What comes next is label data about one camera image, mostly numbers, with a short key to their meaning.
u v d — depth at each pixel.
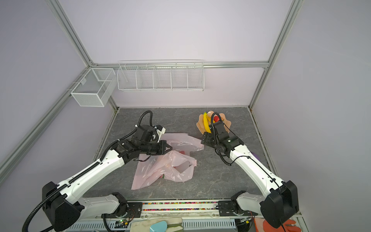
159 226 0.68
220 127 0.60
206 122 1.07
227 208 0.74
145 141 0.59
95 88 1.02
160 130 0.70
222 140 0.58
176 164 0.69
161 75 0.99
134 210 0.74
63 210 0.37
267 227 0.68
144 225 0.69
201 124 1.06
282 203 0.39
